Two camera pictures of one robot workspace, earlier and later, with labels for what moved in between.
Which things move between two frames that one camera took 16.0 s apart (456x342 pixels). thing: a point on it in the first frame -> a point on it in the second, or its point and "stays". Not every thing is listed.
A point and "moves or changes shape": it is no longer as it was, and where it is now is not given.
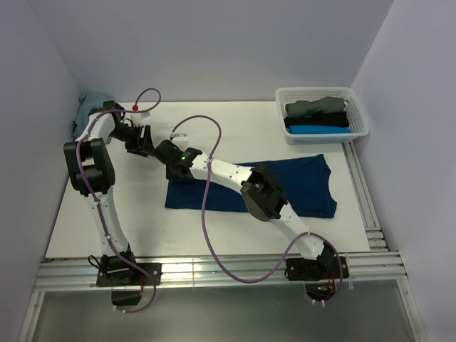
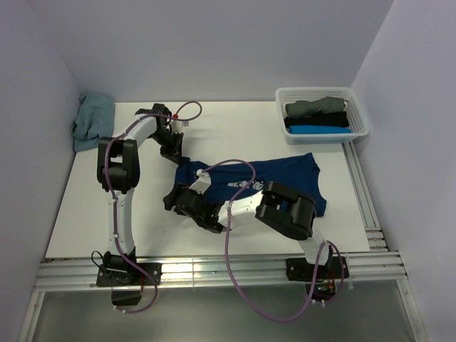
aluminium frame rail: [381, 266] stays
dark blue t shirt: [305, 182] moves or changes shape
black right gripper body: [170, 174] -> [179, 189]
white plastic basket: [288, 95] stays
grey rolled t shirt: [327, 105] stays
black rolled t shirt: [339, 119] stays
